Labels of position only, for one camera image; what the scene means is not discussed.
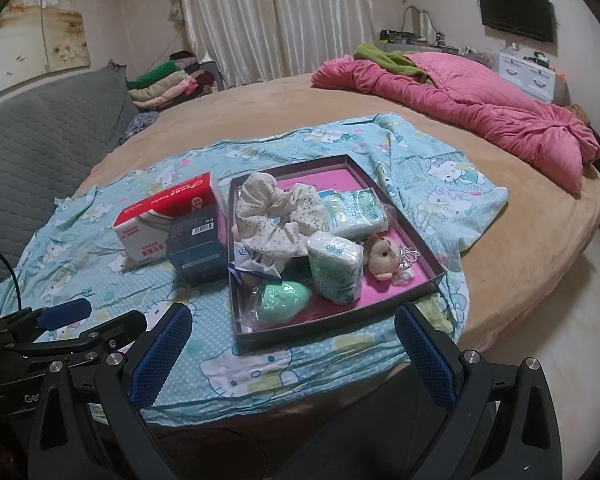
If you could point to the white drawer cabinet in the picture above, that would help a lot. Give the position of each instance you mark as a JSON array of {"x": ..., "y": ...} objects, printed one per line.
[{"x": 530, "y": 77}]

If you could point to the green white tissue pack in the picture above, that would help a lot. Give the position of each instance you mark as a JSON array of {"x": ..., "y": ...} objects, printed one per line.
[
  {"x": 355, "y": 212},
  {"x": 335, "y": 265}
]

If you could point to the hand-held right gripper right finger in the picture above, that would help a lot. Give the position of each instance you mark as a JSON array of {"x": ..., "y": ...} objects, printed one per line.
[{"x": 430, "y": 355}]

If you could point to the light blue printed blanket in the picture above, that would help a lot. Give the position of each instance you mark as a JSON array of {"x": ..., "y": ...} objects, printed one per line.
[{"x": 330, "y": 135}]

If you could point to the black wall television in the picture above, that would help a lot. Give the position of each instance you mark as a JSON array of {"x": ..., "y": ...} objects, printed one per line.
[{"x": 515, "y": 10}]

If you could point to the pink quilt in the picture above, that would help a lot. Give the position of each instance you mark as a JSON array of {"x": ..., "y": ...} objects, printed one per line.
[{"x": 505, "y": 110}]

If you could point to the dark patterned cloth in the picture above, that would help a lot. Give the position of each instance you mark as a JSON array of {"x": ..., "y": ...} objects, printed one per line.
[{"x": 140, "y": 125}]

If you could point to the stack of folded clothes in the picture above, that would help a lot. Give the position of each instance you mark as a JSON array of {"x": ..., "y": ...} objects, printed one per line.
[{"x": 165, "y": 85}]

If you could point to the cluttered dressing table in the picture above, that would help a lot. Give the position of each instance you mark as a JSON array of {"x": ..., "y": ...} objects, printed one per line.
[{"x": 400, "y": 37}]

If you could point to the round bed beige sheet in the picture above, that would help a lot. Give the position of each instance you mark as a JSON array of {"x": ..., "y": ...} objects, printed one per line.
[{"x": 255, "y": 105}]

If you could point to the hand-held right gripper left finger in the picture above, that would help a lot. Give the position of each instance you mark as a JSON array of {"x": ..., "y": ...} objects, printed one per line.
[{"x": 160, "y": 355}]

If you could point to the pink book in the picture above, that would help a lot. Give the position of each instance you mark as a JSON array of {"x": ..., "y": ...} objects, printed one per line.
[{"x": 342, "y": 177}]

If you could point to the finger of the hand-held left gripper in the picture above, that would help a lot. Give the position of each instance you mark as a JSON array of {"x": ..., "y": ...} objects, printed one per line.
[
  {"x": 65, "y": 312},
  {"x": 100, "y": 330}
]

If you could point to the dark cardboard tray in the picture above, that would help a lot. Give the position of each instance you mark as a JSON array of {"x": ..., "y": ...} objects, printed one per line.
[{"x": 290, "y": 171}]

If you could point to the green egg sponge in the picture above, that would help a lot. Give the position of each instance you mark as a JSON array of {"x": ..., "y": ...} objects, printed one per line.
[{"x": 280, "y": 302}]

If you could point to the brown patterned cloth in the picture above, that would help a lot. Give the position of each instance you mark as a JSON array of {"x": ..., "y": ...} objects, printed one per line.
[{"x": 577, "y": 112}]

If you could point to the green cloth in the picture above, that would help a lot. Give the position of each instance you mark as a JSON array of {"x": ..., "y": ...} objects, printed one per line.
[{"x": 380, "y": 55}]

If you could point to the wall poster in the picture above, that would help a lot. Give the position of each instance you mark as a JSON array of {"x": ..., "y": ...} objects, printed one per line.
[{"x": 40, "y": 25}]

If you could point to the white curtain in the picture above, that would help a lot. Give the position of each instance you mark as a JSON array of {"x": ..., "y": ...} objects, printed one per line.
[{"x": 280, "y": 10}]

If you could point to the beige teddy bear plush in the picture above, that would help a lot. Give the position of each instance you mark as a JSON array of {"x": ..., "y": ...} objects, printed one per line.
[{"x": 382, "y": 255}]

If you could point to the grey quilted headboard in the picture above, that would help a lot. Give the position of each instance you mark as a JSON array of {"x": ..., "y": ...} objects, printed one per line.
[{"x": 40, "y": 135}]

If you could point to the white floral scrunchie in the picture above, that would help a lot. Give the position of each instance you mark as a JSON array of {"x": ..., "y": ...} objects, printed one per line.
[{"x": 275, "y": 210}]

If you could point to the small table mirror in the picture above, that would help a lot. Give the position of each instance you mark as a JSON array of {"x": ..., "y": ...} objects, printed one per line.
[{"x": 424, "y": 22}]

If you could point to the dark box with barcode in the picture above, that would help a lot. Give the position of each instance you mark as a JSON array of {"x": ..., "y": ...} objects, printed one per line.
[{"x": 195, "y": 255}]

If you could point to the red tissue box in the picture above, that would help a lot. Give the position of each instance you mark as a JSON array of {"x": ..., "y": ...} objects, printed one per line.
[{"x": 170, "y": 195}]

